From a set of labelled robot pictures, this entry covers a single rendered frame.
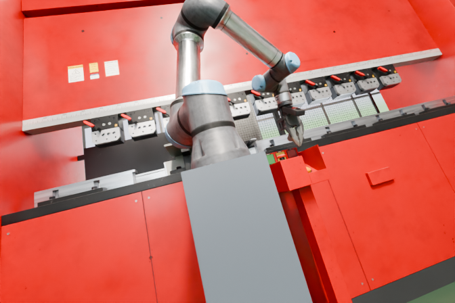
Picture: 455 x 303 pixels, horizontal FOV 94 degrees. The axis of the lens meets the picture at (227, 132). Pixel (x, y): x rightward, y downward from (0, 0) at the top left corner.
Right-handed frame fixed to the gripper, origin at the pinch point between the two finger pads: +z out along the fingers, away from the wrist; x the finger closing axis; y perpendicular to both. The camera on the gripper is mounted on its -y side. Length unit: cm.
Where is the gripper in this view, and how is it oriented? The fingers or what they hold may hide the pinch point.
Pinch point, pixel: (299, 143)
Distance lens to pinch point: 100.2
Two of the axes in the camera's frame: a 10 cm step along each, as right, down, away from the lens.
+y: -2.5, 2.5, 9.4
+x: -9.4, 1.7, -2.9
